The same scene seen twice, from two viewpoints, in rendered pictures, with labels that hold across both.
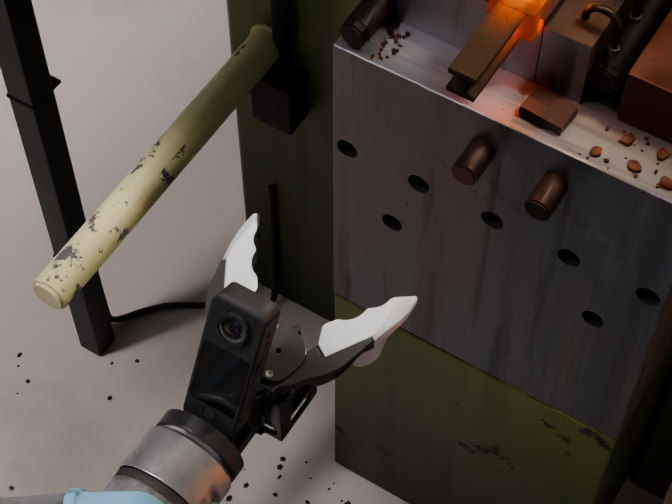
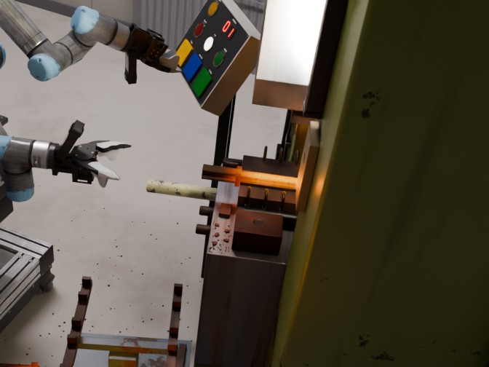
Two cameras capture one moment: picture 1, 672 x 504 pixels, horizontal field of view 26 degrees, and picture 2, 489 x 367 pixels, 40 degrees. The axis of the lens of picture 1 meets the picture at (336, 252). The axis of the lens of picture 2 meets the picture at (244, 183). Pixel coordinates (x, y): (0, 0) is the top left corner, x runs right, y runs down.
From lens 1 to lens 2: 137 cm
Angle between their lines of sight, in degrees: 41
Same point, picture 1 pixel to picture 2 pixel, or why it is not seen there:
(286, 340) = (88, 155)
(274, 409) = (71, 166)
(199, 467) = (41, 150)
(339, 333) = (96, 164)
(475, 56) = (211, 167)
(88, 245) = (167, 184)
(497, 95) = (225, 199)
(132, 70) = not seen: hidden behind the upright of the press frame
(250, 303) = (76, 124)
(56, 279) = (150, 182)
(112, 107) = not seen: hidden behind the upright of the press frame
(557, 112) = (224, 210)
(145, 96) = not seen: hidden behind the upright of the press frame
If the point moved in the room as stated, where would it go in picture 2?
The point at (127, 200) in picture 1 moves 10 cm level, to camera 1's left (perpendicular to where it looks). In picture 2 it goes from (188, 187) to (176, 170)
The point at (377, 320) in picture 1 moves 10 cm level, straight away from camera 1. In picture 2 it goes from (104, 170) to (142, 164)
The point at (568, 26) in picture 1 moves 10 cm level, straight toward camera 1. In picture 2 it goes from (243, 189) to (206, 192)
